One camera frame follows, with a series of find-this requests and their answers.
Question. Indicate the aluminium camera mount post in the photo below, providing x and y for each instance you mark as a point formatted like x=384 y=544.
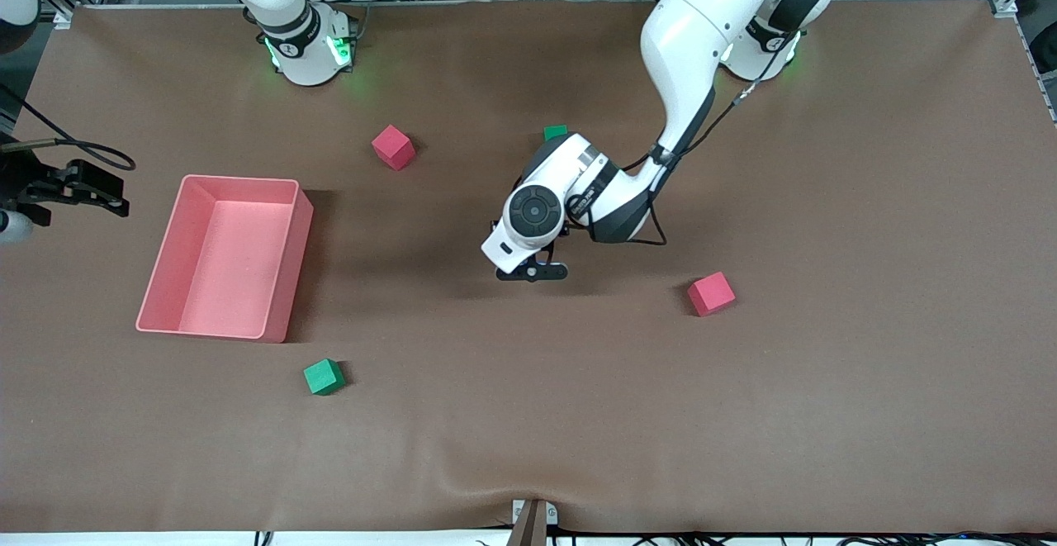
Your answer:
x=530 y=523

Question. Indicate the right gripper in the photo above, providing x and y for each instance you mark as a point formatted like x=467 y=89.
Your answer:
x=23 y=183

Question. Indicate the pink plastic bin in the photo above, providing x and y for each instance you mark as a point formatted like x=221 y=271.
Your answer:
x=223 y=282

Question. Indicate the pink foam cube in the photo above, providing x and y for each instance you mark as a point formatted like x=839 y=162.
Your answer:
x=393 y=148
x=711 y=294

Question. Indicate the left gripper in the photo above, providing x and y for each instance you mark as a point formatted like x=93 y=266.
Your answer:
x=493 y=224

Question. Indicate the brown table mat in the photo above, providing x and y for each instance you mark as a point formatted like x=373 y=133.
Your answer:
x=528 y=414

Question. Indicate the green foam cube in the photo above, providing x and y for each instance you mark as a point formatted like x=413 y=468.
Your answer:
x=324 y=377
x=555 y=131

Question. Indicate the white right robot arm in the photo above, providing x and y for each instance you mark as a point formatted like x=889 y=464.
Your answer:
x=305 y=54

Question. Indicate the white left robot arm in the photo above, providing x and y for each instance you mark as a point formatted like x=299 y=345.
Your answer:
x=710 y=34

